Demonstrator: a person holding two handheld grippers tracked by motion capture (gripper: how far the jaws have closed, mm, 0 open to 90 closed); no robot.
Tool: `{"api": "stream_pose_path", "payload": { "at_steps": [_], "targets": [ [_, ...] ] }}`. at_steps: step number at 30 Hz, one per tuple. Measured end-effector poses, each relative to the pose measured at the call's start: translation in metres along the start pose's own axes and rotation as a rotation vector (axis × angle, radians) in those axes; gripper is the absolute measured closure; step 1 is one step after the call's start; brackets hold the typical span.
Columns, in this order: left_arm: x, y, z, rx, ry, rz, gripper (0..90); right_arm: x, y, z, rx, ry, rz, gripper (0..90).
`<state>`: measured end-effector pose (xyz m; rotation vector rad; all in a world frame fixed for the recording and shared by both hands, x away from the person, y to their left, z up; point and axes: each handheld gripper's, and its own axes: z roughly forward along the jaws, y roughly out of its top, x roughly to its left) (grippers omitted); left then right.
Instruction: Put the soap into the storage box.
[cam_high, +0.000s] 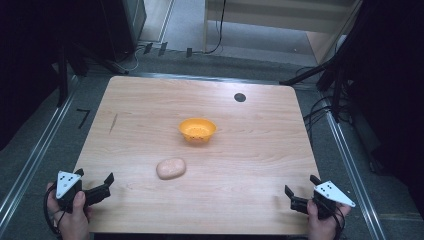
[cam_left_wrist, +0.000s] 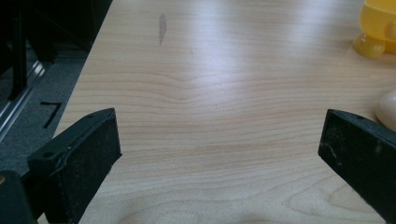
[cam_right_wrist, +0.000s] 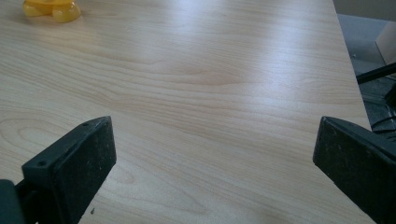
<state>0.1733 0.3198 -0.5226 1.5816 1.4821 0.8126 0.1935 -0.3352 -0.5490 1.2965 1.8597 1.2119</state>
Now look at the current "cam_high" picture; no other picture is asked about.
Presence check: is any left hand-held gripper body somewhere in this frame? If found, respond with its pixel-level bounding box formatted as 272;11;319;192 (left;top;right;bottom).
54;170;90;214

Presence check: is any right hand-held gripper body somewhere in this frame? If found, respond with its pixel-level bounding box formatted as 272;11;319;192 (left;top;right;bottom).
311;180;357;221

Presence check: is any pink bread-like object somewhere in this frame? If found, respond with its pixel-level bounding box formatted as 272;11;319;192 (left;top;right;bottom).
155;157;187;181

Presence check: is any orange plastic basket bowl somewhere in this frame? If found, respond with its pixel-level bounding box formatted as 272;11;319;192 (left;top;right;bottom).
178;117;218;144

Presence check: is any person's right hand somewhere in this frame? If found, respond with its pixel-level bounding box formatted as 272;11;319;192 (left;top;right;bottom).
306;198;353;240

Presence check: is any person's left hand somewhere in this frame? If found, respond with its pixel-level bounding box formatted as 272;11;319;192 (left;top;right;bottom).
46;181;95;240

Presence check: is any black tripod stand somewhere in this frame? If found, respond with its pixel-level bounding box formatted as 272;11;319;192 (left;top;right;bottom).
279;49;354;123
49;39;130;108

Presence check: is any dark cabinet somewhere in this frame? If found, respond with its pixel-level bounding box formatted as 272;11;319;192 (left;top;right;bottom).
99;0;148;63

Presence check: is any beige shelf unit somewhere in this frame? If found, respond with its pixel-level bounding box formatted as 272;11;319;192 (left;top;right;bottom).
202;0;363;64

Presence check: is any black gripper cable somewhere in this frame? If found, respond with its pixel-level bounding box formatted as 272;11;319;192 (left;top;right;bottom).
42;184;67;240
331;203;348;236

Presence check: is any metal floor rail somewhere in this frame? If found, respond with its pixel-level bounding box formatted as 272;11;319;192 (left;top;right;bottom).
324;108;388;240
0;74;81;231

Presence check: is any bundle of black floor cables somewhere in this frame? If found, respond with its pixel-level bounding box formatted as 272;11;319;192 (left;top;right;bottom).
294;66;354;144

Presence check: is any white cable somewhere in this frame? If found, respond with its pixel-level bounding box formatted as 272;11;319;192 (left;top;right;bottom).
123;44;148;72

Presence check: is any black hanging cable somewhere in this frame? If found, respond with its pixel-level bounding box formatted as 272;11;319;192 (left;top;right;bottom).
203;0;228;55

